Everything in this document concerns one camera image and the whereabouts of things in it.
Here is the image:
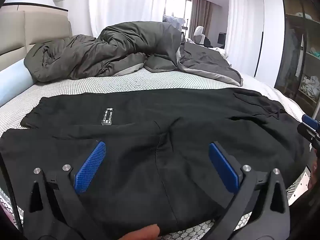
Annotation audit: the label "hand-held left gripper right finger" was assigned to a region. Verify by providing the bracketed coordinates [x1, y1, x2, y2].
[209, 141, 290, 240]

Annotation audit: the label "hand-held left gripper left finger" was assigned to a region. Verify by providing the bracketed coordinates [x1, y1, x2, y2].
[24, 141, 118, 240]

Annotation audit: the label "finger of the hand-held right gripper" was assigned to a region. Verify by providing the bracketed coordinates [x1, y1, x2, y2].
[297, 124, 320, 144]
[302, 114, 320, 130]

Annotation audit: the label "black pants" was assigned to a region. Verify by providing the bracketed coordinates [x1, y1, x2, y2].
[0, 88, 312, 238]

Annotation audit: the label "person's right forearm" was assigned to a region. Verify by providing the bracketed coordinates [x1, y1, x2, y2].
[290, 187, 320, 240]

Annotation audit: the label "person's left hand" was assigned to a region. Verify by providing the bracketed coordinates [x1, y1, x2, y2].
[119, 224, 161, 240]

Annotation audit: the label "pile of pale clothes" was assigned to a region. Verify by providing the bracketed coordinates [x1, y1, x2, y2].
[301, 76, 320, 98]

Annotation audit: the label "bed with honeycomb sheet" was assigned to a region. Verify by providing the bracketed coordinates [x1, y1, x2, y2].
[0, 69, 313, 240]

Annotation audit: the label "dark grey duvet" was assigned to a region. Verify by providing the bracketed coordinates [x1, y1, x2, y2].
[24, 21, 243, 87]

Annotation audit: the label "light blue bolster pillow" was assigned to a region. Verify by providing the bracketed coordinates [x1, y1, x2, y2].
[0, 57, 38, 108]

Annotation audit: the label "black monitor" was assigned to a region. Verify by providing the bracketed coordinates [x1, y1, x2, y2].
[217, 32, 227, 48]

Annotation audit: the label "narrow white curtain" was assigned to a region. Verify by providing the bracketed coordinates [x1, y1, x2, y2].
[225, 0, 262, 65]

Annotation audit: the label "white chair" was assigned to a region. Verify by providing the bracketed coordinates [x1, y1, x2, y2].
[194, 26, 206, 46]

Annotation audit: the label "beige padded headboard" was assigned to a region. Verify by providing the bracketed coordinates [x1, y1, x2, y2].
[0, 2, 73, 73]

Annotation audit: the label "brown curtain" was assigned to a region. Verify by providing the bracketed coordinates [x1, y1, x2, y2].
[191, 0, 213, 39]

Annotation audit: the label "clothes on drying rack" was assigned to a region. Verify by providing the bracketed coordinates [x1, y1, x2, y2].
[162, 14, 188, 30]

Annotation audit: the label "window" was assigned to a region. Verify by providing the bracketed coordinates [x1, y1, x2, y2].
[164, 0, 193, 23]

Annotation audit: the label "wide white curtain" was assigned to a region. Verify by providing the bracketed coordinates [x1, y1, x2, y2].
[89, 0, 167, 39]

